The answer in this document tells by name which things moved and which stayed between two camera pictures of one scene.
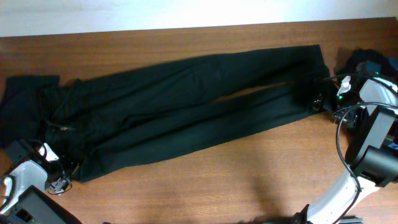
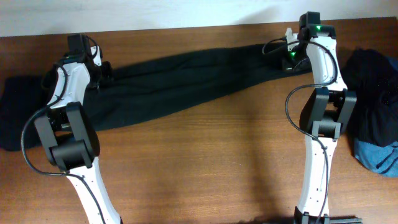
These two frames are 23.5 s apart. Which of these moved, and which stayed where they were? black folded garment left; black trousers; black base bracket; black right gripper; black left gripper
Moved: black left gripper; black trousers; black right gripper
Stayed: black base bracket; black folded garment left
